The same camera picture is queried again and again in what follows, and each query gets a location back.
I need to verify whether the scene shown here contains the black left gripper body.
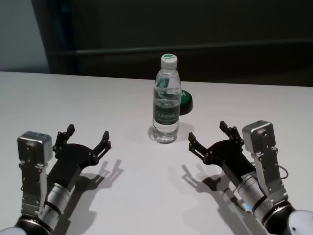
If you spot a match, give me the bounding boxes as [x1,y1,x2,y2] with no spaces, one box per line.
[47,144,95,191]

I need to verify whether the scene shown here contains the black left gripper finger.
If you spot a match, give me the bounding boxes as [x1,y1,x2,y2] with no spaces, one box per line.
[88,131,112,167]
[52,124,75,152]

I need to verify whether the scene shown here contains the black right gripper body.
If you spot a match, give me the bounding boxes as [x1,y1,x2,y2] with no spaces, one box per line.
[207,139,256,183]

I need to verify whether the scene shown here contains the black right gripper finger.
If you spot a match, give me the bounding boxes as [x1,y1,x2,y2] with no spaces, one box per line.
[188,132,213,165]
[219,121,244,147]

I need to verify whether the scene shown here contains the clear green-label water bottle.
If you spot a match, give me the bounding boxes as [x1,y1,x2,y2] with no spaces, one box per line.
[151,53,182,144]

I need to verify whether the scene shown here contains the green YES push button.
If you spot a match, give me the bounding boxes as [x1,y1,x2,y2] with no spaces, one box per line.
[179,90,194,116]

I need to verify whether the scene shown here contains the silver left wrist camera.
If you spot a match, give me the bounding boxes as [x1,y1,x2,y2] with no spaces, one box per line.
[17,131,53,215]

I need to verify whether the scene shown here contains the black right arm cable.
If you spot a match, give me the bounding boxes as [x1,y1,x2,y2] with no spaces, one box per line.
[277,165,290,181]

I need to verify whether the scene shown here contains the grey horizontal rail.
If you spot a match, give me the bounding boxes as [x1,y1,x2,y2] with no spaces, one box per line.
[75,48,313,59]

